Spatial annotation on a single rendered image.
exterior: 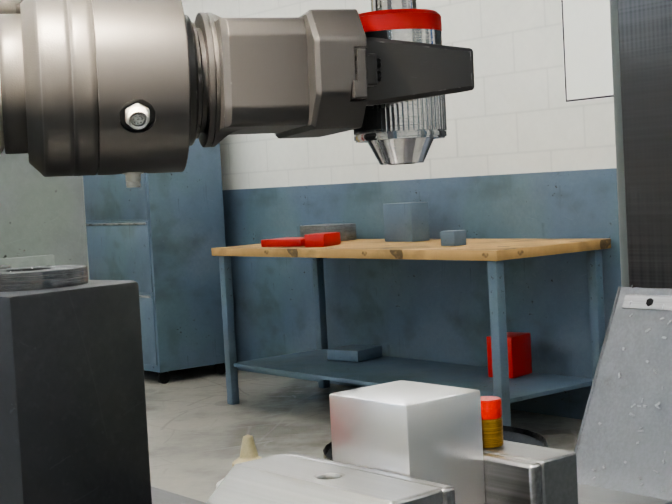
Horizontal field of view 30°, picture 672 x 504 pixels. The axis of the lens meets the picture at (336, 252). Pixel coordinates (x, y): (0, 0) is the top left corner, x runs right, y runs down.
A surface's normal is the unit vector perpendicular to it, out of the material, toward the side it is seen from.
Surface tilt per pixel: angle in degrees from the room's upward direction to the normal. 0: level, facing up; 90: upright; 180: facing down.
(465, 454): 90
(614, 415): 64
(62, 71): 88
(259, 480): 40
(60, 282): 90
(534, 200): 90
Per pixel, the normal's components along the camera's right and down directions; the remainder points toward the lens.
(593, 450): -0.68, -0.41
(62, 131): 0.22, 0.61
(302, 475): -0.05, -1.00
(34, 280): 0.27, 0.04
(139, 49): 0.22, -0.21
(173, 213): 0.62, 0.00
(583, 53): -0.78, 0.07
